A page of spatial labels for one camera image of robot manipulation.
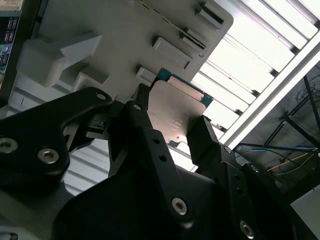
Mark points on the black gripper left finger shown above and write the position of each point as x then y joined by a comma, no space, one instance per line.
30,140

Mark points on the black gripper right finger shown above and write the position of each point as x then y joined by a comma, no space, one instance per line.
237,190

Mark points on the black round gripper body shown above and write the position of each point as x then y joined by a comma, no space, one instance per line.
112,215

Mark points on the silver CPU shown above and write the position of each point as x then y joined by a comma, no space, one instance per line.
175,105

